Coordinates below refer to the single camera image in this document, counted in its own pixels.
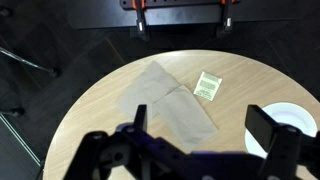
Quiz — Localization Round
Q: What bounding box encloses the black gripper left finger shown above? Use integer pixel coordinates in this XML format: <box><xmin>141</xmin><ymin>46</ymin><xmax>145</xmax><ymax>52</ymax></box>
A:
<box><xmin>64</xmin><ymin>104</ymin><xmax>188</xmax><ymax>180</ymax></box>

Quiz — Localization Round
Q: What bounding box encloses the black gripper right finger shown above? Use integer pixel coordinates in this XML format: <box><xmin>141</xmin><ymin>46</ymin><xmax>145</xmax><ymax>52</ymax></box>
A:
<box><xmin>244</xmin><ymin>104</ymin><xmax>320</xmax><ymax>180</ymax></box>

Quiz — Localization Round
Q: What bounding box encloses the white ceramic saucer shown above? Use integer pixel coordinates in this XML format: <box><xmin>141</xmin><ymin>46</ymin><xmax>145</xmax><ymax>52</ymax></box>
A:
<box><xmin>244</xmin><ymin>101</ymin><xmax>318</xmax><ymax>159</ymax></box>

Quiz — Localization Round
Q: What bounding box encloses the grey-brown paper napkin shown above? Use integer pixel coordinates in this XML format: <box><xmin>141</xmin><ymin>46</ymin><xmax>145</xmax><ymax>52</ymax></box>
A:
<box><xmin>116</xmin><ymin>60</ymin><xmax>219</xmax><ymax>153</ymax></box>

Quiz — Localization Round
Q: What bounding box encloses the white green printed sachet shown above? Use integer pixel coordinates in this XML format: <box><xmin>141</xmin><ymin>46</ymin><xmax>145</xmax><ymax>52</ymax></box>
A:
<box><xmin>193</xmin><ymin>70</ymin><xmax>223</xmax><ymax>102</ymax></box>

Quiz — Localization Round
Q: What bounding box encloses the black orange bar clamp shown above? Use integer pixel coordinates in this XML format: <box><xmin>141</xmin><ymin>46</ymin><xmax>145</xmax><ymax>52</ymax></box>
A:
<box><xmin>131</xmin><ymin>0</ymin><xmax>152</xmax><ymax>42</ymax></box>
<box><xmin>215</xmin><ymin>0</ymin><xmax>235</xmax><ymax>38</ymax></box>

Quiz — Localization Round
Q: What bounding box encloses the black base platform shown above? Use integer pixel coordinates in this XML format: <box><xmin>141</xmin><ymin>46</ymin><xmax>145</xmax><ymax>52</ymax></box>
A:
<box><xmin>68</xmin><ymin>0</ymin><xmax>320</xmax><ymax>32</ymax></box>

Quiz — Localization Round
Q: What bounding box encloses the dark stand foot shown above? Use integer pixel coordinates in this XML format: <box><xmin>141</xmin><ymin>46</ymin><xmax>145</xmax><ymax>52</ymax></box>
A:
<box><xmin>0</xmin><ymin>106</ymin><xmax>26</xmax><ymax>118</ymax></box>

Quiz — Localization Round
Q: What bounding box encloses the thin metal stand leg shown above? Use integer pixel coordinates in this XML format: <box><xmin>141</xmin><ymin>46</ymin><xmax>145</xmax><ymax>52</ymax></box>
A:
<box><xmin>0</xmin><ymin>46</ymin><xmax>62</xmax><ymax>78</ymax></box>

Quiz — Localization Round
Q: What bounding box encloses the black perforated mounting rail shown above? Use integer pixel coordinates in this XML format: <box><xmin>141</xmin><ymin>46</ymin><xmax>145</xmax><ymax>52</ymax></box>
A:
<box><xmin>119</xmin><ymin>0</ymin><xmax>241</xmax><ymax>10</ymax></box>

